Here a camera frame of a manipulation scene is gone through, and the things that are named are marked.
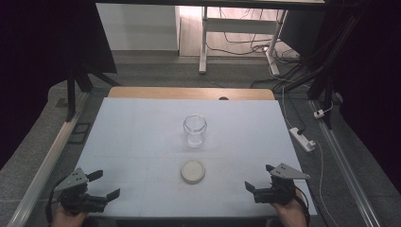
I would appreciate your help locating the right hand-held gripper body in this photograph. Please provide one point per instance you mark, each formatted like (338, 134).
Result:
(279, 189)

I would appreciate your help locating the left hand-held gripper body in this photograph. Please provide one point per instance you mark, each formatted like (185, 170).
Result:
(77, 194)

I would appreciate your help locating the beige round jar lid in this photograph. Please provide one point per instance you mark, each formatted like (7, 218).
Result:
(193, 171)

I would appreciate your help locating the clear glass jar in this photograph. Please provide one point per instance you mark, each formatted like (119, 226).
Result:
(195, 130)

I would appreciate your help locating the person's left hand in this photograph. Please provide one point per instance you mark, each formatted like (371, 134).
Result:
(67, 219)

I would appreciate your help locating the person's right hand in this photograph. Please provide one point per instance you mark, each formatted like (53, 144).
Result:
(291, 214)

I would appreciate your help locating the white power strip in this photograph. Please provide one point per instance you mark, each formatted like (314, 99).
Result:
(303, 141)

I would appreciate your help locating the black plug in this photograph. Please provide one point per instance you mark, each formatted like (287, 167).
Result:
(301, 130)

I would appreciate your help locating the white board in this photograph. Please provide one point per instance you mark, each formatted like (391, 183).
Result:
(142, 142)

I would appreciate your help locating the small white adapter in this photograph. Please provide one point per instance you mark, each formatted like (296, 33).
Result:
(319, 113)

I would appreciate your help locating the black metal stand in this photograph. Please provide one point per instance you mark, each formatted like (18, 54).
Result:
(326, 91)
(72, 94)

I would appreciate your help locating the wooden table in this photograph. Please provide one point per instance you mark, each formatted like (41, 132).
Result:
(176, 93)

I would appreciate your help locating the black curtain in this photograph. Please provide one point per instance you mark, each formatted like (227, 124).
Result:
(47, 63)
(375, 94)

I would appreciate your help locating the aluminium rail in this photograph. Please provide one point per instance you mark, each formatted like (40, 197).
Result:
(47, 164)
(343, 170)

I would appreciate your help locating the white desk frame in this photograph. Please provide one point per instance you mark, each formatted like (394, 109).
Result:
(239, 26)

